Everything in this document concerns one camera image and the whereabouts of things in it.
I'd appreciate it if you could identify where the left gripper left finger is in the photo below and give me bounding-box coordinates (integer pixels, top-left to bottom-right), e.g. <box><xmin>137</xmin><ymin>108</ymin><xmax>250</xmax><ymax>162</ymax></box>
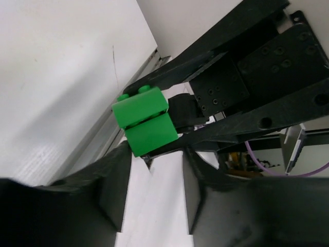
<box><xmin>1</xmin><ymin>141</ymin><xmax>131</xmax><ymax>246</ymax></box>

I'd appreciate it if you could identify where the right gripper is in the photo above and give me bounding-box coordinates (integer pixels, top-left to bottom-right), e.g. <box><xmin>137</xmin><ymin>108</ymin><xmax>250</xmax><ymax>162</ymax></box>
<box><xmin>123</xmin><ymin>1</ymin><xmax>328</xmax><ymax>158</ymax></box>

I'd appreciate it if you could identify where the green lego with number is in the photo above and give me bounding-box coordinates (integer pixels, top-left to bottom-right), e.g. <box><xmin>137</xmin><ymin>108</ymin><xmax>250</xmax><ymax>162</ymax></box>
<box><xmin>113</xmin><ymin>85</ymin><xmax>178</xmax><ymax>157</ymax></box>

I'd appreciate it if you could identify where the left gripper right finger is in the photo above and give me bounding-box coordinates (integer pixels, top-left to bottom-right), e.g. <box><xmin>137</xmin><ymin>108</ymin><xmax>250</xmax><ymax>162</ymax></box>
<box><xmin>182</xmin><ymin>150</ymin><xmax>328</xmax><ymax>246</ymax></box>

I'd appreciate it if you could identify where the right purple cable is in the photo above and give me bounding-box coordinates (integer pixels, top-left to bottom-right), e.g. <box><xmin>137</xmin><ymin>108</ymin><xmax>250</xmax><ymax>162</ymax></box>
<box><xmin>244</xmin><ymin>140</ymin><xmax>329</xmax><ymax>178</ymax></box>

